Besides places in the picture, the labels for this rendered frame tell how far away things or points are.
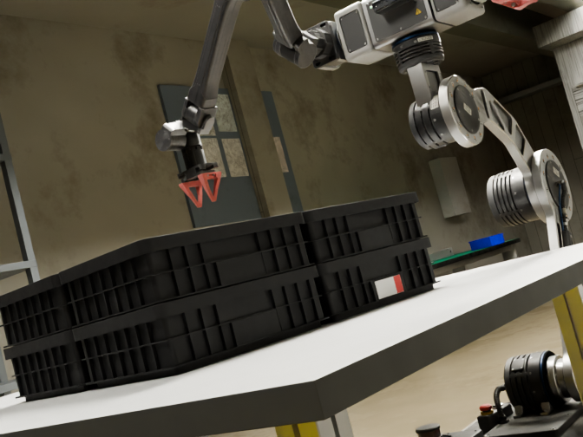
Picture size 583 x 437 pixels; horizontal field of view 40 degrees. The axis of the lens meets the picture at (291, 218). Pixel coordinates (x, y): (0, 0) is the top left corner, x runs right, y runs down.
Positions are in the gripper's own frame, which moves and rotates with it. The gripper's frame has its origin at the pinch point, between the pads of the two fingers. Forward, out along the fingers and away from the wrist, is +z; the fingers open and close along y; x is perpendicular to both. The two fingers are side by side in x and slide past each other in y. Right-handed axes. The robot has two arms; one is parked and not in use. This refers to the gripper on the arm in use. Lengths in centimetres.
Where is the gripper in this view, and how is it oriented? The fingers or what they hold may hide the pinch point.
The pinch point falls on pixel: (206, 201)
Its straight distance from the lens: 211.4
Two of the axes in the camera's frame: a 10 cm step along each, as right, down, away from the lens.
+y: 6.8, -2.4, -7.0
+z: 2.7, 9.6, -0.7
